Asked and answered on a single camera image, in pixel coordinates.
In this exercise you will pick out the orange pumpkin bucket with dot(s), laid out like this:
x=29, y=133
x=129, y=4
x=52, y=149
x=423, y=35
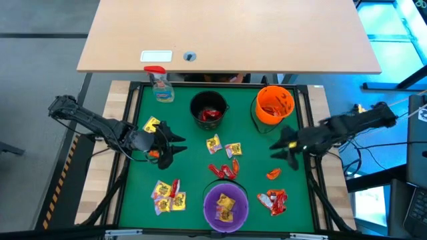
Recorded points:
x=267, y=118

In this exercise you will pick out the black hazard striped ramp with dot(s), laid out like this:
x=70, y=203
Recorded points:
x=63, y=186

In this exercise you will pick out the grey laptop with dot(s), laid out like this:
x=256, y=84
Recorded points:
x=417, y=150

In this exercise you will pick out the yellow white power strip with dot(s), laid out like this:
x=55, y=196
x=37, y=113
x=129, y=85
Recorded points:
x=360, y=108

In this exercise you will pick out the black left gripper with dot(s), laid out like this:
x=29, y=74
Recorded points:
x=145, y=141

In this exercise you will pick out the white rectangular desk plate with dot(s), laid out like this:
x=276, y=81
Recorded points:
x=156, y=56

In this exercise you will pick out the black aluminium table frame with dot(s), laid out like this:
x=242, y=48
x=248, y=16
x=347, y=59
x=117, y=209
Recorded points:
x=200, y=84

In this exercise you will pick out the black halloween bucket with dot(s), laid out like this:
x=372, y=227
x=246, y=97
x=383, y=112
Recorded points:
x=197, y=100

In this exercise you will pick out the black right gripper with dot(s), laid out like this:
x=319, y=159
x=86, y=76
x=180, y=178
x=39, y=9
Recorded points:
x=307, y=143

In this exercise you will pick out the silver frame bracket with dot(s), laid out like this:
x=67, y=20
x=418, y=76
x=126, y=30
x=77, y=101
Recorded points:
x=308, y=236
x=121, y=232

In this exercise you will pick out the light wooden desk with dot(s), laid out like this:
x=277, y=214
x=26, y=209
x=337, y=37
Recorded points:
x=233, y=33

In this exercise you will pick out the purple pumpkin bucket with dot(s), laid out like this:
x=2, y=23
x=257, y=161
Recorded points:
x=208, y=206

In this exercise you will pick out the orange candy wrapper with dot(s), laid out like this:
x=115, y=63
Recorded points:
x=276, y=192
x=268, y=110
x=278, y=110
x=273, y=174
x=154, y=154
x=277, y=211
x=235, y=166

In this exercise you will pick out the black floor beam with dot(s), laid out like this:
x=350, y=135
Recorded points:
x=373, y=180

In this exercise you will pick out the green table mat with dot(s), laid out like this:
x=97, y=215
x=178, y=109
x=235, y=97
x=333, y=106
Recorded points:
x=140, y=173

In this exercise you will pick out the red candy bar wrapper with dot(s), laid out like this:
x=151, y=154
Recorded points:
x=215, y=114
x=175, y=187
x=265, y=200
x=204, y=116
x=282, y=201
x=229, y=172
x=217, y=171

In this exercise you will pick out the black desk foot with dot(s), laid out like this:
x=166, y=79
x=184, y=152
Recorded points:
x=393, y=84

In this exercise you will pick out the clear spray bottle red trigger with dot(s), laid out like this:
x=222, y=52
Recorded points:
x=163, y=91

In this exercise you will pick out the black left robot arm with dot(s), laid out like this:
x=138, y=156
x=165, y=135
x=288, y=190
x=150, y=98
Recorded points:
x=100, y=125

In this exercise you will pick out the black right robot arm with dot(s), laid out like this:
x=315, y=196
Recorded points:
x=353, y=125

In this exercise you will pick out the black furniture leg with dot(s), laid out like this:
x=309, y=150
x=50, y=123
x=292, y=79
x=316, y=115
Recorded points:
x=10, y=148

